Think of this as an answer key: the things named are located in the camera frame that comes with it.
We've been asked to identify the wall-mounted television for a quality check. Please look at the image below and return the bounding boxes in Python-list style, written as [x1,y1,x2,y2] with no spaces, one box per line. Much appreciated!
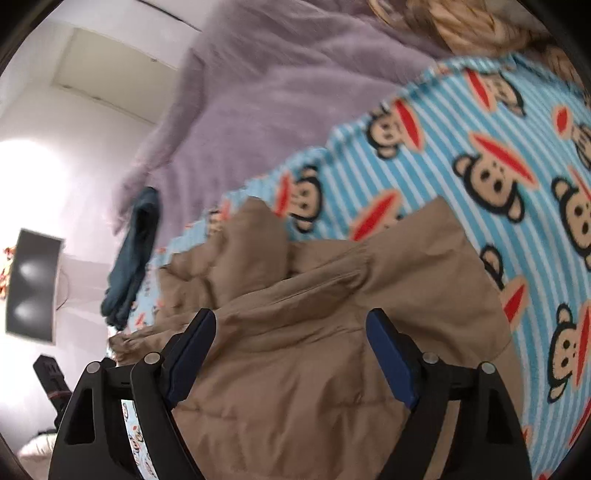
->
[4,228,65,346]

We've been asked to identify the purple duvet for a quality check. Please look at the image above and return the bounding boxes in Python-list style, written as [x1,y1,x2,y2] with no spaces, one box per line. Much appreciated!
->
[113,0,444,241]

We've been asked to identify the black ribbed object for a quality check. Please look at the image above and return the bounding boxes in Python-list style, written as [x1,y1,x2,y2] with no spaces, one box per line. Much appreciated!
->
[33,354,75,418]

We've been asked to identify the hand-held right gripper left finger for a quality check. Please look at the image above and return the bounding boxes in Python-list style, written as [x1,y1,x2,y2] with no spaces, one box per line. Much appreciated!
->
[48,308,218,480]

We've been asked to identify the monkey print striped blanket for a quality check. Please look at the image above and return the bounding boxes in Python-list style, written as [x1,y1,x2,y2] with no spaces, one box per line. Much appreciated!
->
[120,53,591,480]

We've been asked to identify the brown puffer jacket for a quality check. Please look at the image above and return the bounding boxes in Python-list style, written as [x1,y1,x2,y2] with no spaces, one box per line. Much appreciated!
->
[108,196,520,480]

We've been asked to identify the red plush decorations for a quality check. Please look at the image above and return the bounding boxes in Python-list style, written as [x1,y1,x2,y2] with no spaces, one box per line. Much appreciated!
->
[0,247,18,296]

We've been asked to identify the white bag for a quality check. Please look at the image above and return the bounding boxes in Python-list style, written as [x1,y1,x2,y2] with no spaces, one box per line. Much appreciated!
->
[18,434,58,462]

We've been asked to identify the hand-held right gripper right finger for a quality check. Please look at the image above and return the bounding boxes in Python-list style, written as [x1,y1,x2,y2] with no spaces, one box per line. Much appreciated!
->
[366,308,534,480]

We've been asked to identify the blue jeans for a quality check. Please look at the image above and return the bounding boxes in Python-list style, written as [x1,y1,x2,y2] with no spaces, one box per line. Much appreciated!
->
[102,186,161,330]

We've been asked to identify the television cable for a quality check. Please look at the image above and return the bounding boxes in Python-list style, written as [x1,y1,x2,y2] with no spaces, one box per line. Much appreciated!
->
[55,270,71,310]

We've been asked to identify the woven tan bag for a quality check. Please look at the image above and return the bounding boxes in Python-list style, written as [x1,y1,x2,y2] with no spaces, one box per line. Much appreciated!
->
[369,0,587,93]

